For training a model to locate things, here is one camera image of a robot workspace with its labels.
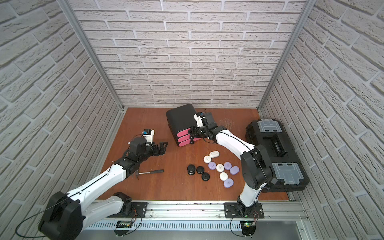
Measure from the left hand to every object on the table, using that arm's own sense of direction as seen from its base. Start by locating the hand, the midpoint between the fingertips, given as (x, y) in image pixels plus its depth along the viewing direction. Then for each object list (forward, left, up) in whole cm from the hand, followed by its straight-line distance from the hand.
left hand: (162, 140), depth 84 cm
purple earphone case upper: (-10, -38, -12) cm, 41 cm away
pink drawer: (+4, -12, +2) cm, 13 cm away
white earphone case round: (-6, -26, -12) cm, 29 cm away
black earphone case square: (-13, -16, -11) cm, 24 cm away
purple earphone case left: (-10, -29, -12) cm, 33 cm away
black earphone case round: (-12, -22, -12) cm, 28 cm away
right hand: (+7, -17, 0) cm, 18 cm away
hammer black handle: (-13, +4, -14) cm, 20 cm away
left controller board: (-38, +17, -18) cm, 45 cm away
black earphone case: (-17, -25, -12) cm, 32 cm away
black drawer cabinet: (+16, -9, -1) cm, 18 cm away
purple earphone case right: (-13, -42, -12) cm, 45 cm away
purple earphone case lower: (-20, -37, -12) cm, 44 cm away
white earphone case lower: (-16, -35, -12) cm, 41 cm away
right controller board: (-40, -45, -15) cm, 62 cm away
